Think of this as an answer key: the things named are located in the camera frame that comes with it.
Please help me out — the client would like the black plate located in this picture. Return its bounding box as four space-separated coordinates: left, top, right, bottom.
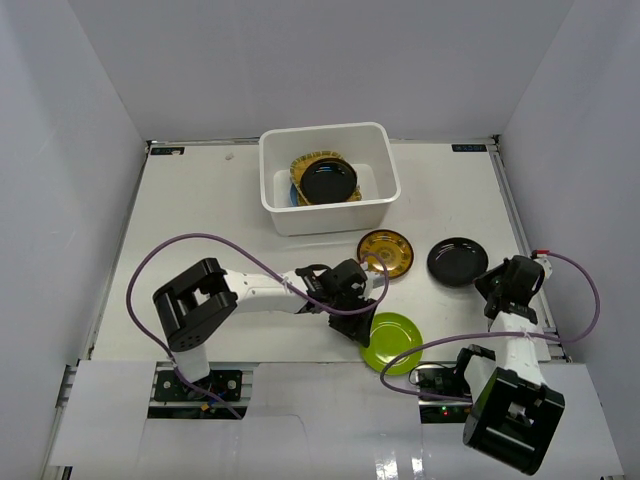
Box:
299 158 357 204

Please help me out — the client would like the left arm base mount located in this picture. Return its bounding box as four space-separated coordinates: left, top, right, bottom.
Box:
147 369 249 420

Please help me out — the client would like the yellow patterned plate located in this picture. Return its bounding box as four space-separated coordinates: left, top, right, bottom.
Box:
356 229 415 280
294 158 359 205

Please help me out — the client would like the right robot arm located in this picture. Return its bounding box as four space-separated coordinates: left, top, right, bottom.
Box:
451 255 565 476

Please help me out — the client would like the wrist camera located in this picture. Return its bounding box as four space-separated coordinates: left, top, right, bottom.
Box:
361 263 386 297
530 250 553 280

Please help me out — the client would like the fan-shaped bamboo woven tray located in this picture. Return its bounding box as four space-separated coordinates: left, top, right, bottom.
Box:
289 150 362 206

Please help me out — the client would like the white plastic bin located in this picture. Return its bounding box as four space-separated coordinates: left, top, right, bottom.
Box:
259 122 401 236

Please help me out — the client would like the blue plate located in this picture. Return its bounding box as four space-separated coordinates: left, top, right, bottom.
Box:
289 184 302 207

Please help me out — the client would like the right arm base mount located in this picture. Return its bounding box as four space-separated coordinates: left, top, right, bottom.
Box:
409 345 496 425

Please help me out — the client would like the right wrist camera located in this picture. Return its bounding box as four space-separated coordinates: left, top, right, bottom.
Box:
530 250 553 280

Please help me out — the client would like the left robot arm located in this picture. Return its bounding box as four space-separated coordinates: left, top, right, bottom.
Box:
153 258 385 399

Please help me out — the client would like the lime green plate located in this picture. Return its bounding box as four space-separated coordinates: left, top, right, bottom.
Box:
360 312 423 372

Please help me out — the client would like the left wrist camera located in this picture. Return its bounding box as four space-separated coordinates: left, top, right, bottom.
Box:
361 263 386 297

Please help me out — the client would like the black glossy bowl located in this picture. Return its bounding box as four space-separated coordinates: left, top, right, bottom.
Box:
426 237 489 288

